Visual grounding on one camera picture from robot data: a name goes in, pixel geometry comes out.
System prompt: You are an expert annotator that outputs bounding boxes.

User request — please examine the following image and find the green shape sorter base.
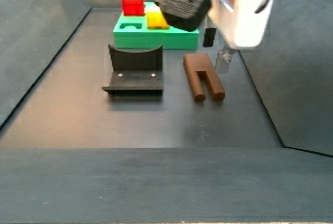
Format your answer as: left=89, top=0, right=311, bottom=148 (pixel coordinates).
left=113, top=2, right=199, bottom=50

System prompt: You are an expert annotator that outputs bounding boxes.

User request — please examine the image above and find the red square block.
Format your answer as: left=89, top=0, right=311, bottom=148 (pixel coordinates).
left=120, top=0, right=144, bottom=17

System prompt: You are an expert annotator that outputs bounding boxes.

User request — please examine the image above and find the yellow pentagon block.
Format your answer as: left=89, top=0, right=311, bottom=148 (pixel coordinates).
left=146, top=8, right=168, bottom=29

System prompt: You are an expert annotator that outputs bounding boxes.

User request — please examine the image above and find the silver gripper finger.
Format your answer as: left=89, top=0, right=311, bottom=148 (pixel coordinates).
left=203, top=18, right=215, bottom=47
left=214, top=46, right=235, bottom=74

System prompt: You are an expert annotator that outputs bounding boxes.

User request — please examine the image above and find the black curved fixture stand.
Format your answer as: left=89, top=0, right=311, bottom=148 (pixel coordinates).
left=101, top=45, right=164, bottom=93

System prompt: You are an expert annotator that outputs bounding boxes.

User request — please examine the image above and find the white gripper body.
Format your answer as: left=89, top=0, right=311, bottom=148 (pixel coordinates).
left=208, top=0, right=273, bottom=50

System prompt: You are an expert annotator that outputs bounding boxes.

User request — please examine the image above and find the brown square-circle forked block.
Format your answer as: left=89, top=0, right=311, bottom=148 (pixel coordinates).
left=183, top=53, right=224, bottom=102

